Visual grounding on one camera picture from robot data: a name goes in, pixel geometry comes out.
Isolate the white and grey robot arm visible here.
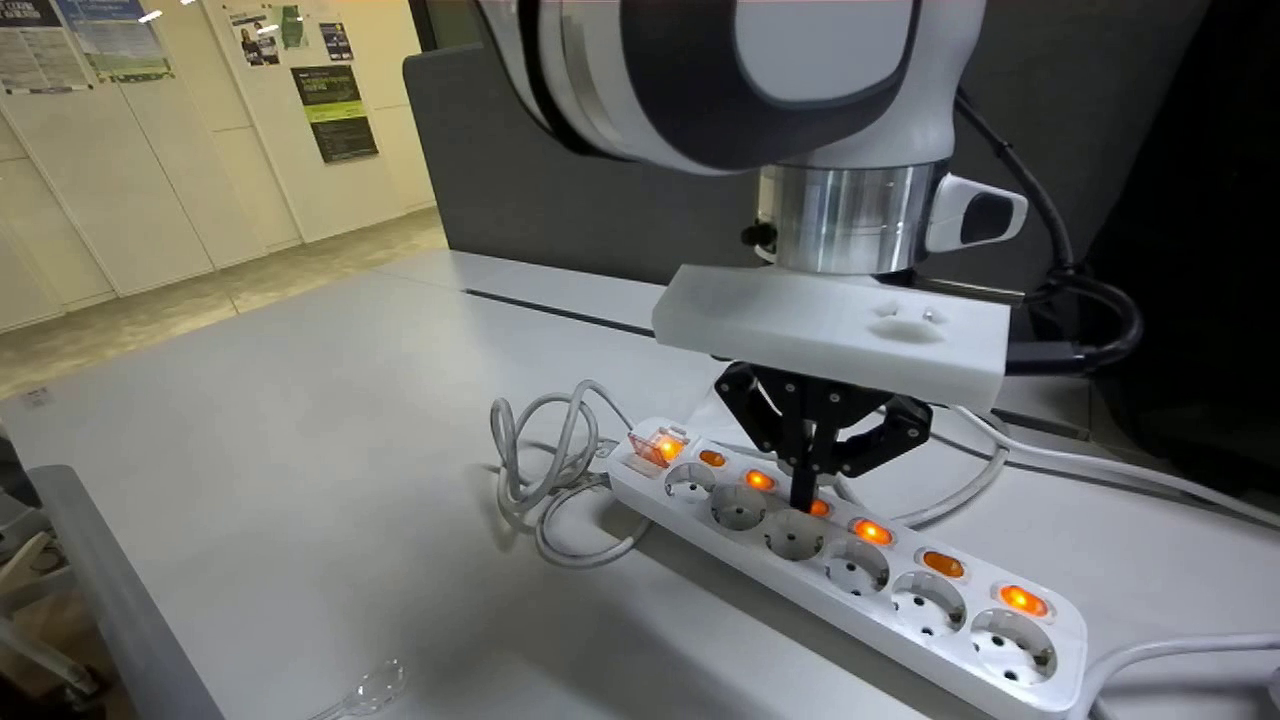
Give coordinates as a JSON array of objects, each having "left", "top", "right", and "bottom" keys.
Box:
[{"left": 482, "top": 0, "right": 1029, "bottom": 509}]

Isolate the coiled white power cable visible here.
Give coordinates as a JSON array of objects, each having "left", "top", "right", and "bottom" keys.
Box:
[{"left": 486, "top": 382, "right": 655, "bottom": 572}]

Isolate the white cable on table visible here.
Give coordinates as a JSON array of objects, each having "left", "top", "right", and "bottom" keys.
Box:
[{"left": 876, "top": 403, "right": 1280, "bottom": 720}]

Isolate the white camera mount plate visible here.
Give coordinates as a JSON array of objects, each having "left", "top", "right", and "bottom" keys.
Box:
[{"left": 651, "top": 266, "right": 1012, "bottom": 408}]

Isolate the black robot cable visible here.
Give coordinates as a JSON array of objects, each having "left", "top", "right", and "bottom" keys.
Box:
[{"left": 950, "top": 91, "right": 1150, "bottom": 376}]

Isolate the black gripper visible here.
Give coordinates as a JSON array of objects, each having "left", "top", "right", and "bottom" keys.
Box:
[{"left": 717, "top": 365, "right": 933, "bottom": 513}]

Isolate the green wall poster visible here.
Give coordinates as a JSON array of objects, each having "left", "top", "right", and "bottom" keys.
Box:
[{"left": 292, "top": 63, "right": 377, "bottom": 165}]

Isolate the grey table divider panel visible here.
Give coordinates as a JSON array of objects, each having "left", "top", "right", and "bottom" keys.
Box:
[{"left": 400, "top": 45, "right": 760, "bottom": 283}]

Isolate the white multi-socket power strip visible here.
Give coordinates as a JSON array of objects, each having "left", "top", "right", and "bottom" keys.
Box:
[{"left": 603, "top": 422, "right": 1089, "bottom": 720}]

